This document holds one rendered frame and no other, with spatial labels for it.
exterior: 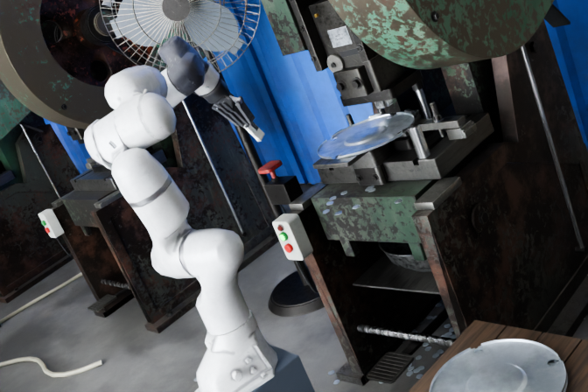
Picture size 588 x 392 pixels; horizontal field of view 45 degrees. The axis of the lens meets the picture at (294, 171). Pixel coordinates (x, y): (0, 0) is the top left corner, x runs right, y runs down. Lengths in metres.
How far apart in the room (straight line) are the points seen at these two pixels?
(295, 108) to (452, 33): 2.57
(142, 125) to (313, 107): 2.46
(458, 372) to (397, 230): 0.47
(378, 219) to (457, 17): 0.66
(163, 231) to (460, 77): 1.01
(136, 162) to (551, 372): 0.97
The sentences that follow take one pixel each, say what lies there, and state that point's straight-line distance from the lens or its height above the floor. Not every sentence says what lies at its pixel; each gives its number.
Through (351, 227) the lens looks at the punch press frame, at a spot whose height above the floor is 0.55.
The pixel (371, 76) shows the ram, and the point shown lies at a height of 0.94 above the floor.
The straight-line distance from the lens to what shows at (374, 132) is 2.03.
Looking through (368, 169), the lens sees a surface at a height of 0.70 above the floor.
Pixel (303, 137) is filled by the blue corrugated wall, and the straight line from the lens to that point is 4.16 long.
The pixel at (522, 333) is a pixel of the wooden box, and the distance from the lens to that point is 1.78.
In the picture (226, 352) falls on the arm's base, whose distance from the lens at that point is 1.74.
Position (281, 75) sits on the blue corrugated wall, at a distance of 4.06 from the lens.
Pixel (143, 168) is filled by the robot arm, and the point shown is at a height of 1.04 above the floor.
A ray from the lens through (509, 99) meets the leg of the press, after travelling 2.18.
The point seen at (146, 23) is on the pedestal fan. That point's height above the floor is 1.28.
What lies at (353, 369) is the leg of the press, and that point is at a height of 0.04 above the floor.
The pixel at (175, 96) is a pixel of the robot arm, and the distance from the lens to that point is 1.98.
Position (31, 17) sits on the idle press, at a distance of 2.98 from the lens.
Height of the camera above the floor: 1.35
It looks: 17 degrees down
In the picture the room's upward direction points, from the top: 23 degrees counter-clockwise
